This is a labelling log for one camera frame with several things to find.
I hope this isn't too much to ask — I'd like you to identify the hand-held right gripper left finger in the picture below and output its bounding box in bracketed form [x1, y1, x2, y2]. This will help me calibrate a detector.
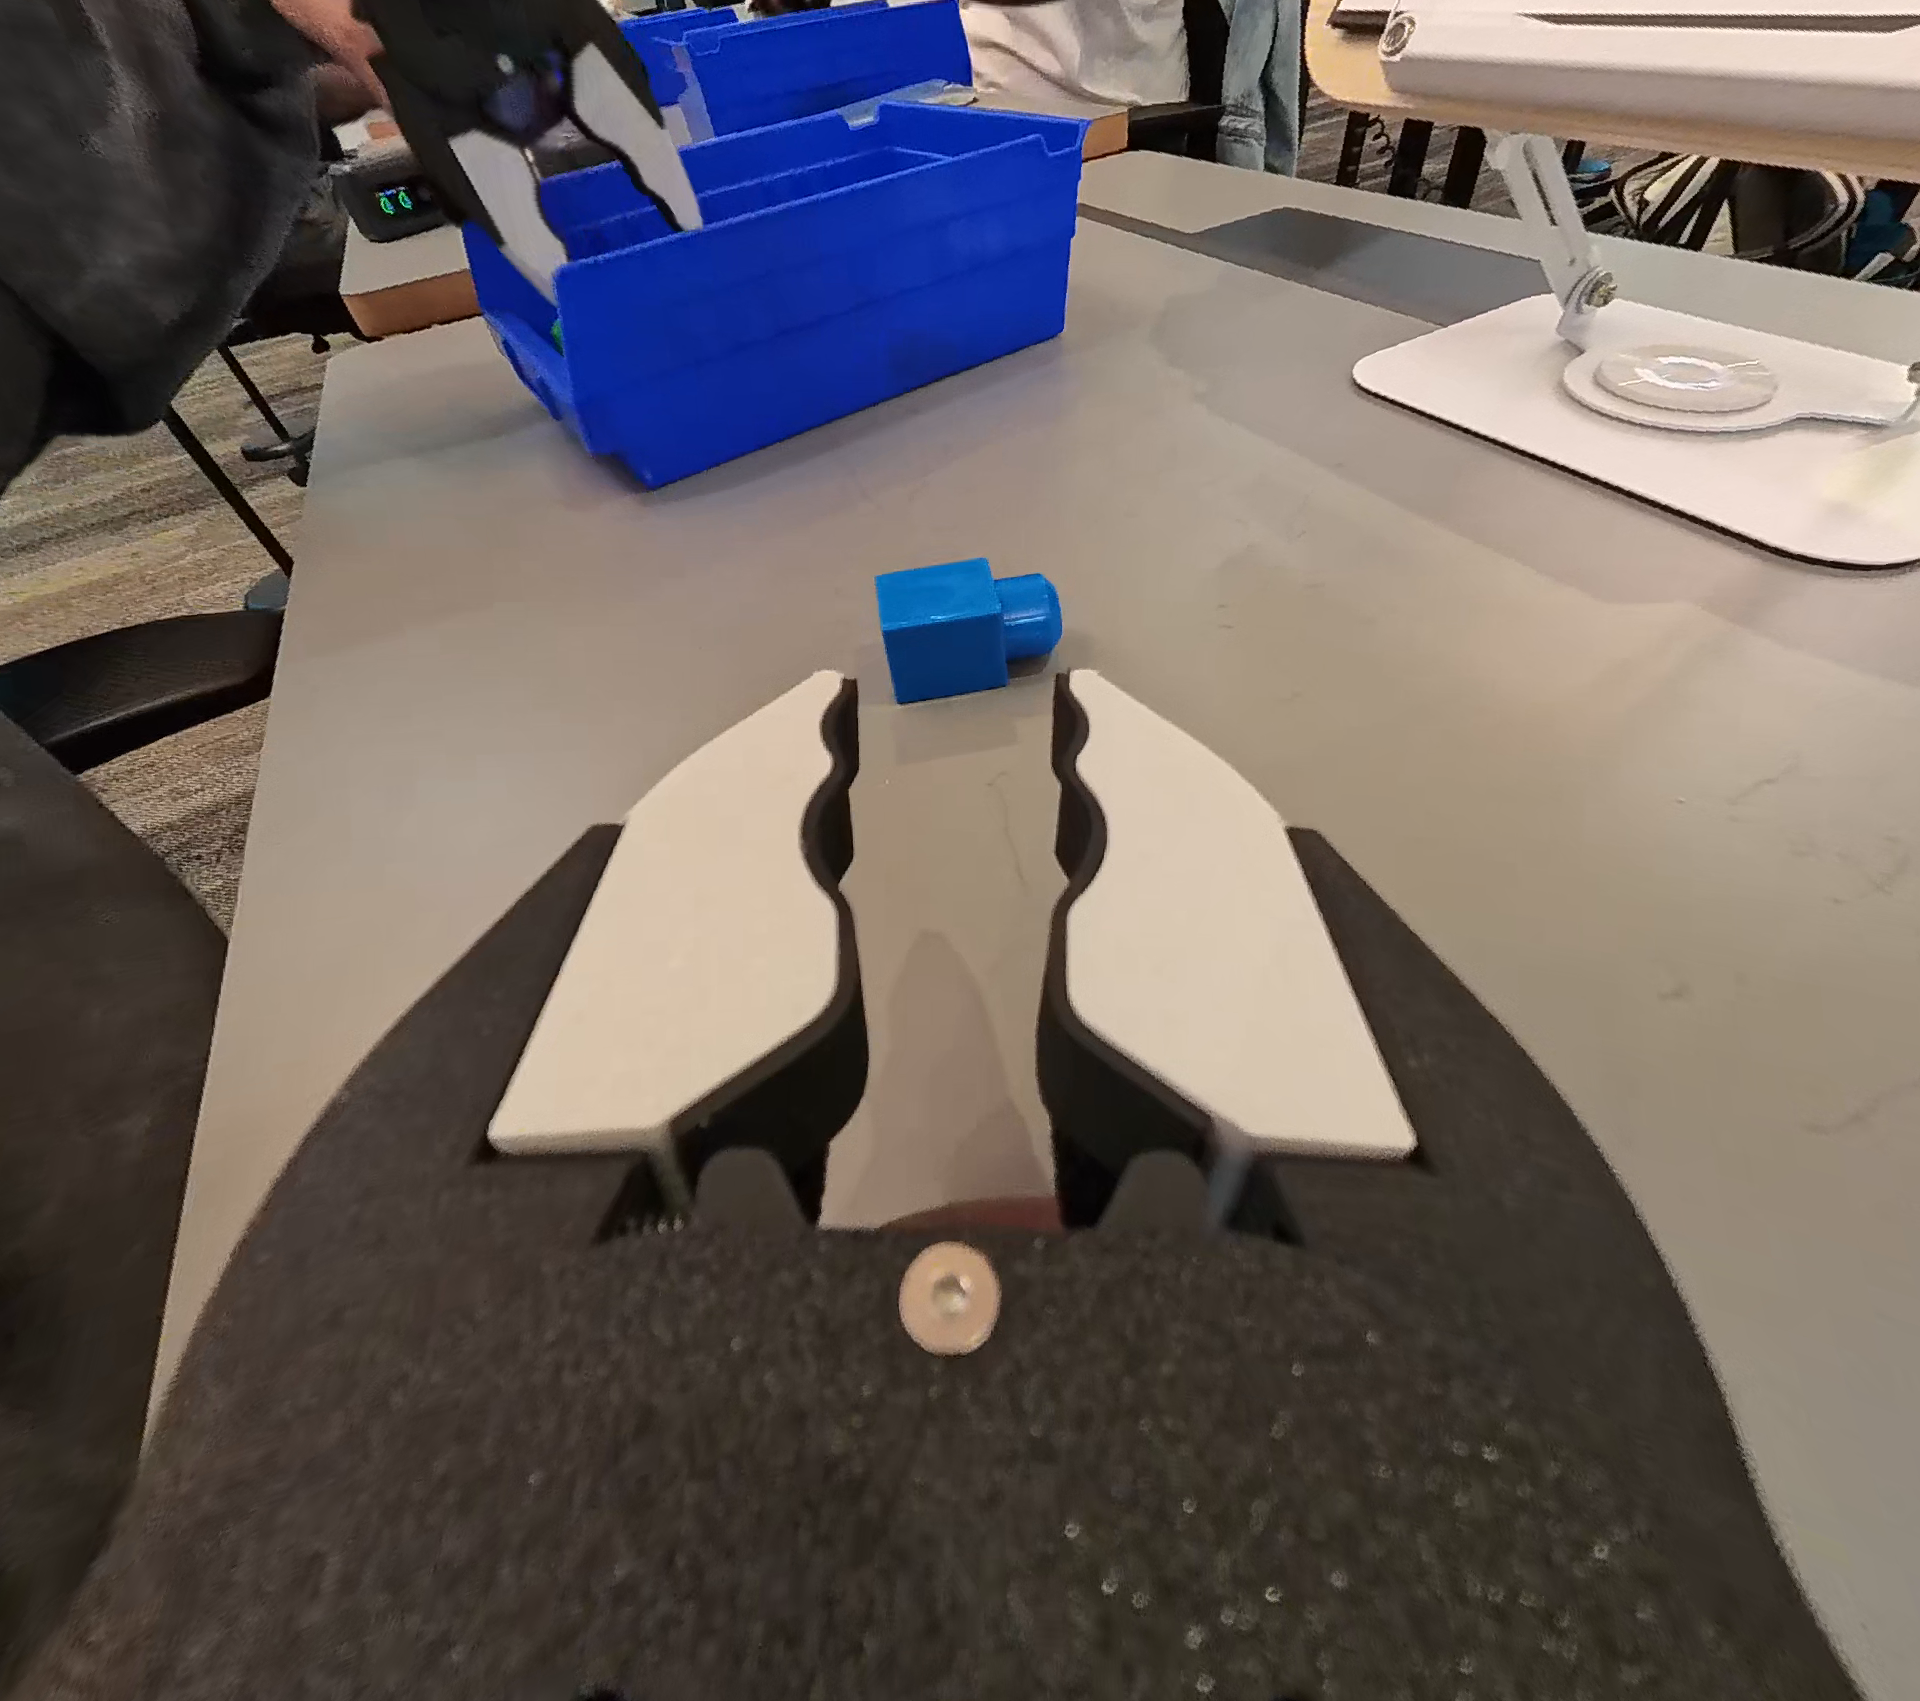
[485, 671, 871, 1236]

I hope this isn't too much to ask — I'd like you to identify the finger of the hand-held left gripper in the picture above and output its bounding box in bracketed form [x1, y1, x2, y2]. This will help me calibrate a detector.
[446, 129, 576, 305]
[566, 37, 708, 233]

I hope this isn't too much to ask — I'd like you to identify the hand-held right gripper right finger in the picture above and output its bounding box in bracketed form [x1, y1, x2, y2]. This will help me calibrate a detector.
[1033, 668, 1420, 1236]

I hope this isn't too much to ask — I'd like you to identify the blue plastic bin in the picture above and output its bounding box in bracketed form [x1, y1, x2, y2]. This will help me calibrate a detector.
[461, 99, 1092, 491]
[617, 0, 977, 143]

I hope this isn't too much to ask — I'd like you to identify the blue one-stud building block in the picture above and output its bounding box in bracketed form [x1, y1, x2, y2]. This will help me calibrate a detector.
[873, 556, 1065, 707]

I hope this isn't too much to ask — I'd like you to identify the person's left forearm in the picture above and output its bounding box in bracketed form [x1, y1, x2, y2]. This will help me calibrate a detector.
[0, 0, 354, 489]

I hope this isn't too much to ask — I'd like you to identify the black device with green light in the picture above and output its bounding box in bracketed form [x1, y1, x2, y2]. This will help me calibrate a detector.
[329, 156, 440, 243]

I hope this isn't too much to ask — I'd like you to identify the clear plastic pouch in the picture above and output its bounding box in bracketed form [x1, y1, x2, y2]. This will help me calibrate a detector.
[852, 78, 980, 131]

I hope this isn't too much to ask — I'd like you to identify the person's own dark clothing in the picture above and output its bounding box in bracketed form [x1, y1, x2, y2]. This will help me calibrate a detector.
[0, 711, 230, 1659]

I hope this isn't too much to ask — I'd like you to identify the white document stand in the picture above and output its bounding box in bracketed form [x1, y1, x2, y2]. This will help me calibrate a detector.
[1301, 0, 1920, 572]

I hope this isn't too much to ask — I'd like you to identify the black white striped bag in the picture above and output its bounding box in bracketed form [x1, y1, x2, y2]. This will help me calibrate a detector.
[1620, 148, 1920, 289]

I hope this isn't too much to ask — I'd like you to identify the dark grey desk cable cover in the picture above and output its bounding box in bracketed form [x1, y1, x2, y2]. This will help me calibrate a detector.
[1075, 205, 1490, 327]

